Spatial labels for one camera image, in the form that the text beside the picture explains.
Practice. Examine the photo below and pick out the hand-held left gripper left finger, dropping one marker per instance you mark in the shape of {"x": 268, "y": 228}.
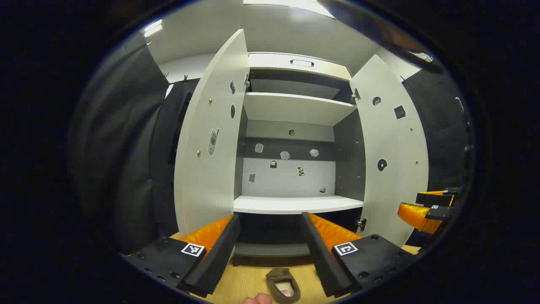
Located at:
{"x": 219, "y": 253}

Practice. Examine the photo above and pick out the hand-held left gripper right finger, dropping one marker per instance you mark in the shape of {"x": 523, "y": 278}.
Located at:
{"x": 322, "y": 257}

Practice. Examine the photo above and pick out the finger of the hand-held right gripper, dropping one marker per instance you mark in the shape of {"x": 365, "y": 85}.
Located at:
{"x": 415, "y": 215}
{"x": 434, "y": 199}

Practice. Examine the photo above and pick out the brown fuzzy shoe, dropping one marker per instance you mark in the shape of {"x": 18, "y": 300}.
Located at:
{"x": 278, "y": 273}

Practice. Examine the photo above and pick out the white cabinet door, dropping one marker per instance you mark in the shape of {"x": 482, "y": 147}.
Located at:
{"x": 396, "y": 139}
{"x": 202, "y": 190}

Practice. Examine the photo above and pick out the black backdrop cloth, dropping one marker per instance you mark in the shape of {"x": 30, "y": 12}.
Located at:
{"x": 126, "y": 147}

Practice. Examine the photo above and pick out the small ceiling light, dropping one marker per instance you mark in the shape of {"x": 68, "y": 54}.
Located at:
{"x": 152, "y": 28}

